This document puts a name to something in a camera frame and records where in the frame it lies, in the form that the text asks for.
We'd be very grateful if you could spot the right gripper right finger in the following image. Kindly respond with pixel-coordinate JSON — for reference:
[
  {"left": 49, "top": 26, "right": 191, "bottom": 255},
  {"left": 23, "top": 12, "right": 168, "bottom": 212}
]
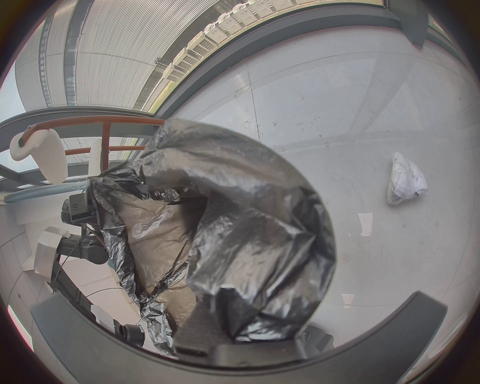
[{"left": 298, "top": 325, "right": 335, "bottom": 360}]

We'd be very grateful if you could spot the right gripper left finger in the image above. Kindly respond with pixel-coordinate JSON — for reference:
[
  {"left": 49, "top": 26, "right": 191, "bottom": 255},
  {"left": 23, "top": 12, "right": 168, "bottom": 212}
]
[{"left": 174, "top": 294, "right": 230, "bottom": 361}]

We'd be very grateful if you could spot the black plastic bag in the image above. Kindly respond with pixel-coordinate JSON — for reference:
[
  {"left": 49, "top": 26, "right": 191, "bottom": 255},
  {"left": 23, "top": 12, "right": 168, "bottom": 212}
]
[{"left": 88, "top": 118, "right": 337, "bottom": 359}]

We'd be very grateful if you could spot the crumpled white paper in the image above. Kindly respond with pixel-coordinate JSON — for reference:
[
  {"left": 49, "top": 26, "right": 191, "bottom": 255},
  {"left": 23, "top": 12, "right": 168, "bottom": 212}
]
[{"left": 386, "top": 152, "right": 429, "bottom": 206}]

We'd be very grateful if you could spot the wooden chair with white cushions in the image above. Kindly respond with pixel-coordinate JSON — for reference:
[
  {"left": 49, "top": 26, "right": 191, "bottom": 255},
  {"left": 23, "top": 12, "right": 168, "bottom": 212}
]
[{"left": 9, "top": 115, "right": 166, "bottom": 185}]

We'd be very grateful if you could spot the black cable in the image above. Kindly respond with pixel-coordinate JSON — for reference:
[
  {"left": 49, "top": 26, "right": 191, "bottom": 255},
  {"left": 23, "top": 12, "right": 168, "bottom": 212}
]
[{"left": 51, "top": 240, "right": 122, "bottom": 301}]

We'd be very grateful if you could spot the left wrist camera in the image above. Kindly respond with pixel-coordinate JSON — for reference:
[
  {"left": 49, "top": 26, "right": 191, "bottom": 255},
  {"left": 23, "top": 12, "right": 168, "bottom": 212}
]
[{"left": 61, "top": 190, "right": 99, "bottom": 226}]

